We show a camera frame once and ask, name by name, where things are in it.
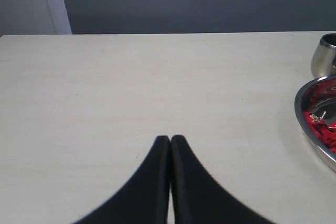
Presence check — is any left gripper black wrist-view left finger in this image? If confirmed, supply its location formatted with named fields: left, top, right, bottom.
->
left=76, top=135, right=170, bottom=223

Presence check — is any round steel plate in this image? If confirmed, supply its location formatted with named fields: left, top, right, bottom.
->
left=295, top=77, right=335, bottom=171

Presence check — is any small steel cup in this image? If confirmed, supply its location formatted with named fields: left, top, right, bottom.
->
left=310, top=33, right=336, bottom=79

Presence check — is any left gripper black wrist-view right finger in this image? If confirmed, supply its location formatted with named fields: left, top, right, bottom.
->
left=171, top=135, right=271, bottom=223

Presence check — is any red wrapped candy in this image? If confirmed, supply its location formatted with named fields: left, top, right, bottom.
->
left=303, top=112, right=335, bottom=153

